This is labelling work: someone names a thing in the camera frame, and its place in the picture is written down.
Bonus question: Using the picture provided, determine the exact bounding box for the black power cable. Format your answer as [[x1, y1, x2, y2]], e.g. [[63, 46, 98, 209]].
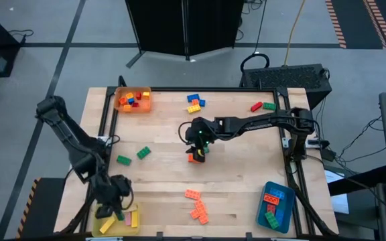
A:
[[239, 0, 270, 80]]

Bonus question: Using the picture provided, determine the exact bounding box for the black floor cable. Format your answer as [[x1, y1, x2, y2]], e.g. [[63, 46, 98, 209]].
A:
[[7, 29, 35, 44]]

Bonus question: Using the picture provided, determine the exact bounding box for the blue plastic bin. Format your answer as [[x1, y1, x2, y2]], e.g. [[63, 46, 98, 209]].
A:
[[255, 181, 296, 234]]

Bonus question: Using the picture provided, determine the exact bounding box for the orange long studded block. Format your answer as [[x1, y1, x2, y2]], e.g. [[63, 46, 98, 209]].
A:
[[194, 199, 208, 215]]

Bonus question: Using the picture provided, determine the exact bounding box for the black hazard-striped mat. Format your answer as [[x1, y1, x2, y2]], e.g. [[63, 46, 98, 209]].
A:
[[15, 177, 67, 239]]

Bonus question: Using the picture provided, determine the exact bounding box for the white paper sheet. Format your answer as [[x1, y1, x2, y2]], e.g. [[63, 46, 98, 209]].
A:
[[323, 169, 350, 215]]

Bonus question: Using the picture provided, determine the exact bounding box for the black power adapter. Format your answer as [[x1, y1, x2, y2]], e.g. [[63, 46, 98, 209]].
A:
[[320, 149, 337, 162]]

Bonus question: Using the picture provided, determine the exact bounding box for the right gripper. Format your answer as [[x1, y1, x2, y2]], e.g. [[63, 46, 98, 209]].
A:
[[184, 117, 216, 163]]

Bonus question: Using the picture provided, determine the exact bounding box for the black divider screen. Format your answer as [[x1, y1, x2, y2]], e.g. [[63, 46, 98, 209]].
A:
[[125, 0, 246, 70]]

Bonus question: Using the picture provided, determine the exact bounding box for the yellow hanging cable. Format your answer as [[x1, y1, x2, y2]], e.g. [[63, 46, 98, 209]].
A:
[[282, 0, 306, 66]]

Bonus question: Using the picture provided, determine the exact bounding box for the yellow plastic bin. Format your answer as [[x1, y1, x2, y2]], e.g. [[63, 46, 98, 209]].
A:
[[91, 202, 143, 238]]

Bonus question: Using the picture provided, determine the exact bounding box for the black aluminium table frame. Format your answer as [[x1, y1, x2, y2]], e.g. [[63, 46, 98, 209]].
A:
[[58, 75, 340, 239]]

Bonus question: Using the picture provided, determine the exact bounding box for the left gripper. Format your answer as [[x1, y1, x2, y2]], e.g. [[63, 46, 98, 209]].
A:
[[94, 173, 133, 222]]

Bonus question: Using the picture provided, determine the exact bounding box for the orange plastic bin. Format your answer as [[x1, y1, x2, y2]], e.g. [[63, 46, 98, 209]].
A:
[[113, 86, 153, 114]]

